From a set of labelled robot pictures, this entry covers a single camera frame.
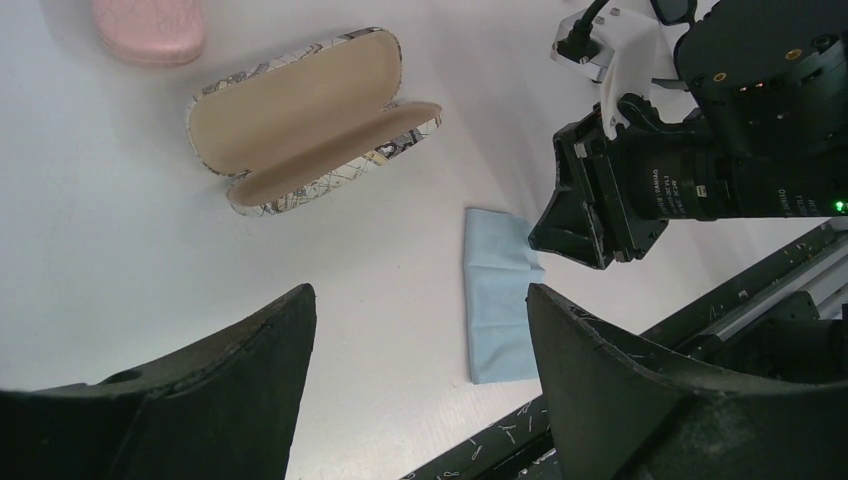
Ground light blue cleaning cloth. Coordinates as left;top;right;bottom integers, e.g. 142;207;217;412
463;208;545;385

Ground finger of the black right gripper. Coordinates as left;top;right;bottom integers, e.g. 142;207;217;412
528;188;607;270

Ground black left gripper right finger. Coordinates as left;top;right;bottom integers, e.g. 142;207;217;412
527;284;847;479

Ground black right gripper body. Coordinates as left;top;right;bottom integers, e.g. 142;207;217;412
553;105;668;265

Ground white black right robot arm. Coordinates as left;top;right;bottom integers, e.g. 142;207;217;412
528;1;847;270

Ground pink glasses case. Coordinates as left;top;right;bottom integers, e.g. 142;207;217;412
90;0;206;67

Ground black sunglasses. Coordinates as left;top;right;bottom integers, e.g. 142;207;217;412
649;0;700;91

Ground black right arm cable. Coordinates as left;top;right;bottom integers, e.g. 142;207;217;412
556;0;611;61

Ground map print glasses case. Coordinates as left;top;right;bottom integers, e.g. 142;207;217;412
185;27;442;217

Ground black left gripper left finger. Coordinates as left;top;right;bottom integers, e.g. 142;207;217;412
1;284;317;479

